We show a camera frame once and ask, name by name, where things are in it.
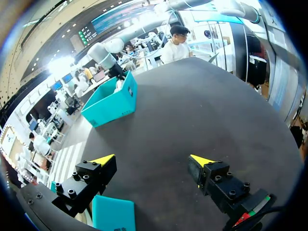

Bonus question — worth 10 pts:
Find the teal box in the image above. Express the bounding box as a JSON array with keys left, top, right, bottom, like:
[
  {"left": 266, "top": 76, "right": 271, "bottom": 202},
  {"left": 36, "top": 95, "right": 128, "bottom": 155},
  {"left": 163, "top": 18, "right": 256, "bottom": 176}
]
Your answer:
[{"left": 80, "top": 70, "right": 138, "bottom": 128}]

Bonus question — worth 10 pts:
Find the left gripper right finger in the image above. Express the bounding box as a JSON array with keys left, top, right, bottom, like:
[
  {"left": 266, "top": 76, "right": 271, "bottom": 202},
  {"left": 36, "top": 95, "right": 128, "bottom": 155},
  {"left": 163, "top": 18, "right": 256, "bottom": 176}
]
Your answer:
[{"left": 187, "top": 154, "right": 270, "bottom": 217}]

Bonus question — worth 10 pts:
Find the person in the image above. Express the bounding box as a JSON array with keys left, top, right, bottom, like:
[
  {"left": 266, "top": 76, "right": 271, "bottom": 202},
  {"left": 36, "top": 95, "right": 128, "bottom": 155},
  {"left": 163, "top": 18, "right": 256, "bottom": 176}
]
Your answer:
[
  {"left": 81, "top": 65, "right": 94, "bottom": 82},
  {"left": 28, "top": 132, "right": 52, "bottom": 156},
  {"left": 159, "top": 25, "right": 194, "bottom": 65}
]

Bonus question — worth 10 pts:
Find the white cable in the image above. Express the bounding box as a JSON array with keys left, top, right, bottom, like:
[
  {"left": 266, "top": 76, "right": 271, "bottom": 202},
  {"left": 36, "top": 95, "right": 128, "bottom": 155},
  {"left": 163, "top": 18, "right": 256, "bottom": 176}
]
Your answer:
[{"left": 166, "top": 9, "right": 178, "bottom": 33}]

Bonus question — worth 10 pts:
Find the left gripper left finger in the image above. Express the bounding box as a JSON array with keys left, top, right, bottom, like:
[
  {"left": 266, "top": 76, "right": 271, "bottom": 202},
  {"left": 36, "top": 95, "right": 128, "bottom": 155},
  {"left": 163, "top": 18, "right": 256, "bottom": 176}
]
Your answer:
[{"left": 51, "top": 154, "right": 118, "bottom": 218}]

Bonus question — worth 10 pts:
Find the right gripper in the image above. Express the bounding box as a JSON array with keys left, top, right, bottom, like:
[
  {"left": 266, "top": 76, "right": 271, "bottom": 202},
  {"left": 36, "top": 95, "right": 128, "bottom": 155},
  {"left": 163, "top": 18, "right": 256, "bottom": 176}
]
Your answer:
[{"left": 108, "top": 63, "right": 127, "bottom": 80}]

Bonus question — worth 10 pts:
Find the white shoe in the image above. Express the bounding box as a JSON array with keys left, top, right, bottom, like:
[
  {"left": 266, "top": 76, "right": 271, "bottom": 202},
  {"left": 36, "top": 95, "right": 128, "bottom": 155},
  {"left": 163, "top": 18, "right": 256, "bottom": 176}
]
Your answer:
[{"left": 114, "top": 78, "right": 125, "bottom": 94}]

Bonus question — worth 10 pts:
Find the teal box lid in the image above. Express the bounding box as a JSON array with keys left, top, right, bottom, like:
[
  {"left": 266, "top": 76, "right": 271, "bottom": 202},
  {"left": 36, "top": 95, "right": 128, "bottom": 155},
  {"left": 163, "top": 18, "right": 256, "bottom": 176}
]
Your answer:
[{"left": 92, "top": 194, "right": 136, "bottom": 231}]

